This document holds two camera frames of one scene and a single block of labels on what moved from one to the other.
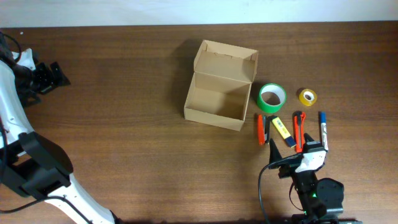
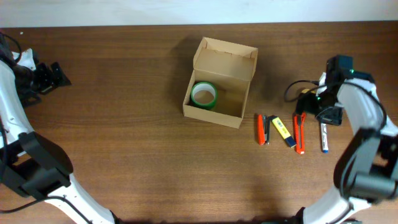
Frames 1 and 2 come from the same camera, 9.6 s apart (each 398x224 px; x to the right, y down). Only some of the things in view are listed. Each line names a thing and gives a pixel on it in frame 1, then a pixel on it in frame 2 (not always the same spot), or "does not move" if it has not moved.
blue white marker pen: [324, 132] does not move
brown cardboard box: [219, 91] does not move
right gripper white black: [288, 167] -> [306, 104]
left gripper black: [48, 83] does not move
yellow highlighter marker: [284, 132] does not move
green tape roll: [271, 98] -> [204, 95]
